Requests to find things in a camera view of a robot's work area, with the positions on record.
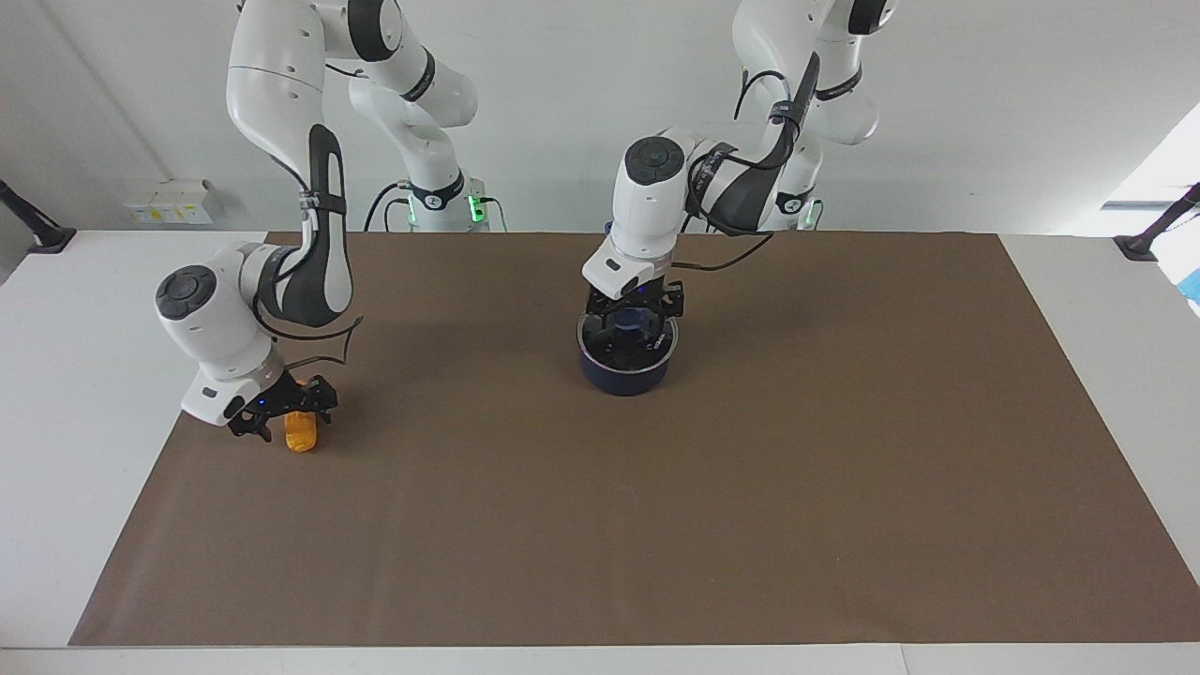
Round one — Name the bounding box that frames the glass lid with purple knob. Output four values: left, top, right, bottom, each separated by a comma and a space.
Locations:
578, 309, 678, 357

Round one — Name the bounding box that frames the black stand clamp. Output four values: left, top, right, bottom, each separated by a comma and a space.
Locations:
1114, 183, 1200, 263
0, 178, 77, 255

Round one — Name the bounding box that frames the dark saucepan with purple handle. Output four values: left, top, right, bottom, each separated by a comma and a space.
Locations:
577, 309, 680, 397

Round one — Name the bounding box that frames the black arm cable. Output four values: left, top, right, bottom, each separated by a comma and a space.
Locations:
251, 122, 367, 372
673, 54, 828, 275

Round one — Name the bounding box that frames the black right base cable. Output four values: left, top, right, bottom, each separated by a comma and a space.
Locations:
364, 182, 414, 233

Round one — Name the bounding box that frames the brown table mat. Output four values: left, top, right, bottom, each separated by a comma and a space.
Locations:
68, 232, 1200, 648

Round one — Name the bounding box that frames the white wall socket box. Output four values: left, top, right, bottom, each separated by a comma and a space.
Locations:
124, 179, 222, 226

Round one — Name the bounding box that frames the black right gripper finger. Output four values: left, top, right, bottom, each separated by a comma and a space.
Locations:
298, 375, 339, 424
228, 405, 276, 442

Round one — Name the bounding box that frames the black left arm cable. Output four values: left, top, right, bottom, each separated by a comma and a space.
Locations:
673, 54, 828, 275

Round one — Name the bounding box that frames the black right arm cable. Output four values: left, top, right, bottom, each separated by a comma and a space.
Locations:
251, 122, 367, 372

